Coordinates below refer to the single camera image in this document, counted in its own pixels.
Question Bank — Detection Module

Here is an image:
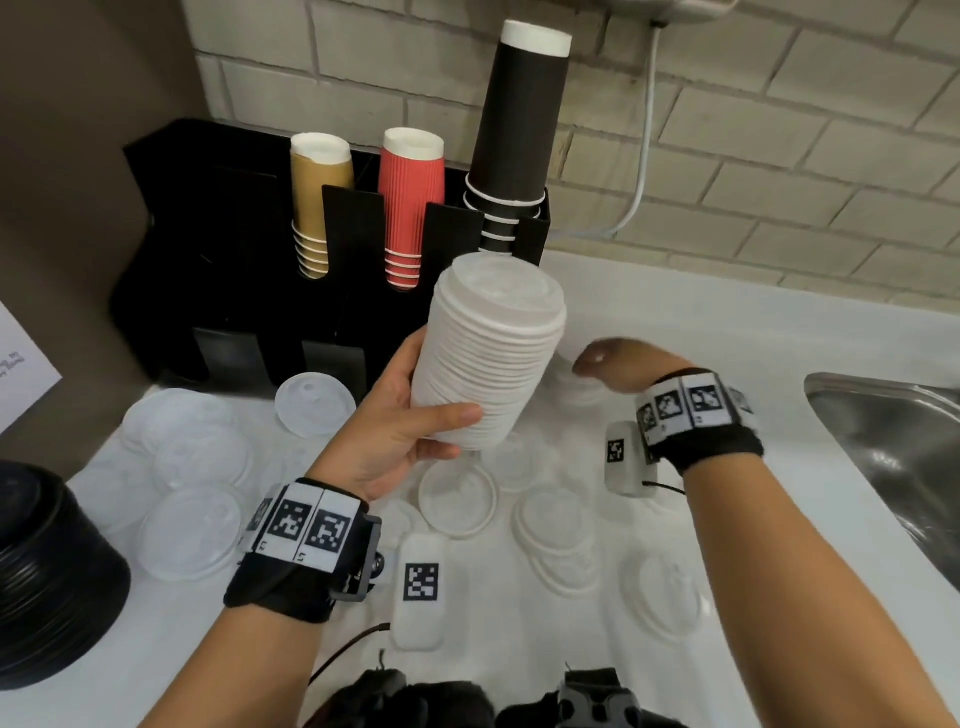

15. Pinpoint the person's right hand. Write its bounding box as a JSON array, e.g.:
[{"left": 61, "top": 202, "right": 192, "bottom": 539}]
[{"left": 573, "top": 337, "right": 714, "bottom": 395}]

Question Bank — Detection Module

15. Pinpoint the person's left hand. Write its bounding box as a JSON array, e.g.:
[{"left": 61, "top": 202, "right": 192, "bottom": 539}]
[{"left": 307, "top": 326, "right": 485, "bottom": 504}]

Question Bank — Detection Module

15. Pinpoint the stack of large white lids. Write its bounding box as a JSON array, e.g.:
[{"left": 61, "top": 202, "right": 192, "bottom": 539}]
[{"left": 410, "top": 251, "right": 569, "bottom": 453}]

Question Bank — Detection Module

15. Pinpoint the black cup holder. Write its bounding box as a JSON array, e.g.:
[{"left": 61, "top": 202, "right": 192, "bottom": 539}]
[{"left": 110, "top": 118, "right": 553, "bottom": 403}]

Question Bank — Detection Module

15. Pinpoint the stack of black lids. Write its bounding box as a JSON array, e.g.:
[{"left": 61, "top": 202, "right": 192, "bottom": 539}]
[{"left": 0, "top": 459, "right": 133, "bottom": 691}]

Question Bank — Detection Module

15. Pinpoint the person's right forearm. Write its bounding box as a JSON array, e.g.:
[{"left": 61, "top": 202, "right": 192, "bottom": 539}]
[{"left": 682, "top": 449, "right": 960, "bottom": 728}]

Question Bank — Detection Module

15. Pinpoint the person's left forearm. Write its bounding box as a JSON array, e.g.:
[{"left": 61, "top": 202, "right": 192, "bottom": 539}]
[{"left": 142, "top": 599, "right": 335, "bottom": 728}]

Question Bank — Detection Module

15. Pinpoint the black right wrist marker band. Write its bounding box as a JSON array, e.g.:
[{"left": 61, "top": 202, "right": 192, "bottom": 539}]
[{"left": 633, "top": 368, "right": 766, "bottom": 478}]

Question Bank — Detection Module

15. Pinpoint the black wrist marker band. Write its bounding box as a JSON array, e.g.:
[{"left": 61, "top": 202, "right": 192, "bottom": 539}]
[
  {"left": 633, "top": 368, "right": 766, "bottom": 478},
  {"left": 223, "top": 477, "right": 384, "bottom": 624}
]

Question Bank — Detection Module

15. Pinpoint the black left wrist marker band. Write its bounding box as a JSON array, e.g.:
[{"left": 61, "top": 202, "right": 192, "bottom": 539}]
[{"left": 223, "top": 477, "right": 384, "bottom": 624}]

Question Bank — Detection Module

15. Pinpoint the stack of red paper cups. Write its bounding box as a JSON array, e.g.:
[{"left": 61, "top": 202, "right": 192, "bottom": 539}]
[{"left": 377, "top": 127, "right": 447, "bottom": 292}]

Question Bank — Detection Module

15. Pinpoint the stack of gold paper cups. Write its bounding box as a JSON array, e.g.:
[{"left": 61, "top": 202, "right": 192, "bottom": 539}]
[{"left": 290, "top": 132, "right": 356, "bottom": 281}]

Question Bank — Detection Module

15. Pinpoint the black chest harness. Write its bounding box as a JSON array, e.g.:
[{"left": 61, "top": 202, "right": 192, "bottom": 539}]
[{"left": 299, "top": 667, "right": 691, "bottom": 728}]

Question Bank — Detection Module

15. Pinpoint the steel sink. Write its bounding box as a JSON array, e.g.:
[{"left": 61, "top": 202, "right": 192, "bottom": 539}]
[{"left": 803, "top": 372, "right": 960, "bottom": 594}]

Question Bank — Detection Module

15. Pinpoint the stack of black paper cups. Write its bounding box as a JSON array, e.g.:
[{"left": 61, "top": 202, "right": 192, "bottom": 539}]
[{"left": 463, "top": 20, "right": 574, "bottom": 256}]

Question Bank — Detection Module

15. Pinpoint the microwave safety poster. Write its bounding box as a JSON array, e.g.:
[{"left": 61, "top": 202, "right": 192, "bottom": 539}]
[{"left": 0, "top": 299, "right": 64, "bottom": 436}]

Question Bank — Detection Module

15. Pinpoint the white wall cable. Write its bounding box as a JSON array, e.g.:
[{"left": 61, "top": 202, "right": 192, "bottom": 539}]
[{"left": 551, "top": 26, "right": 665, "bottom": 241}]

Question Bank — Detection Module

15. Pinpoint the grey wall-mounted appliance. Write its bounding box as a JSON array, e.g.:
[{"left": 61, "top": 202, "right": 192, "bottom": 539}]
[{"left": 607, "top": 0, "right": 740, "bottom": 28}]

